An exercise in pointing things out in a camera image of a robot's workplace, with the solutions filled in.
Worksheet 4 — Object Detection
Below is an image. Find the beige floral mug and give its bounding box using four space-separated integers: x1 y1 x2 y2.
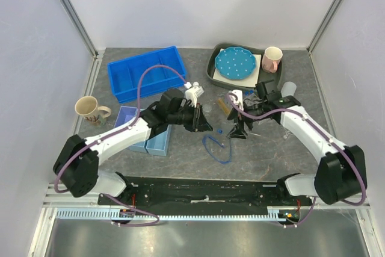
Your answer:
75 96 112 126

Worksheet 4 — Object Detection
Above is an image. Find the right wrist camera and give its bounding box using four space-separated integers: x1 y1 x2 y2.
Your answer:
227 90 244 111

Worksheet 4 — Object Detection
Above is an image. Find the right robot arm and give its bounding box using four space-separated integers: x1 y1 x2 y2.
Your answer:
227 81 368 206

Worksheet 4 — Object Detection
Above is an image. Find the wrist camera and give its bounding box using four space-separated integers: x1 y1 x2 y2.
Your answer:
227 90 244 111
183 82 205 107

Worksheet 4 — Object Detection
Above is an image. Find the light blue cable duct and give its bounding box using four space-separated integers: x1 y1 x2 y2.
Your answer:
56 208 287 222

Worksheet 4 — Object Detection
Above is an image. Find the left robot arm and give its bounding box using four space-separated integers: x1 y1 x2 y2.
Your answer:
53 85 212 205

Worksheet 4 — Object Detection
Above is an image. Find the white square plate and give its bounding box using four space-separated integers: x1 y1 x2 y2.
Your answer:
212 46 262 87

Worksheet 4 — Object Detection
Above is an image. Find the light blue box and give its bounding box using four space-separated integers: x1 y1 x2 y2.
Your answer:
129 141 147 153
146 125 172 156

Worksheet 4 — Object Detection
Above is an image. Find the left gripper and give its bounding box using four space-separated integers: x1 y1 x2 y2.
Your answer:
168 102 213 133

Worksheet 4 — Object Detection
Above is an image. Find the blue divided plastic bin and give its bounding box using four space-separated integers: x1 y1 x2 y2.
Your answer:
108 46 187 104

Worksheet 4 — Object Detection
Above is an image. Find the purple small box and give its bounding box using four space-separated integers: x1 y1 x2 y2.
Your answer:
114 106 137 128

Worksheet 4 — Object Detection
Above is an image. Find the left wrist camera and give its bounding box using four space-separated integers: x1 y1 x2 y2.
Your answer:
183 82 205 107

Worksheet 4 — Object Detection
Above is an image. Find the light blue middle box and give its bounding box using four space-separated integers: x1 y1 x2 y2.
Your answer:
129 141 147 153

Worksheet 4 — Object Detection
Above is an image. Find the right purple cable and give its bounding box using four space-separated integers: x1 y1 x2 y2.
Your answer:
226 93 368 231

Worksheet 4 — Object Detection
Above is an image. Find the light blue right box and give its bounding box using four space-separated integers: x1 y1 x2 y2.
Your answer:
146 125 172 156

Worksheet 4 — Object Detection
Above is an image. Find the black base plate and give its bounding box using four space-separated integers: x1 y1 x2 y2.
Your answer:
97 174 313 216

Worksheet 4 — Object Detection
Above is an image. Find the pink mug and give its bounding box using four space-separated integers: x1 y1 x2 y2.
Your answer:
262 46 283 73

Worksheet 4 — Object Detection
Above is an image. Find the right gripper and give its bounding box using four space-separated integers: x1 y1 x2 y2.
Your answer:
226 101 267 140

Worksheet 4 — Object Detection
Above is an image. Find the clear safety goggles blue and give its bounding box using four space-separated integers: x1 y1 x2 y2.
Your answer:
202 135 233 165

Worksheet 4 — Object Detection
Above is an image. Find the blue dotted plate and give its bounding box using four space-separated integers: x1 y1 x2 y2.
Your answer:
215 46 257 80

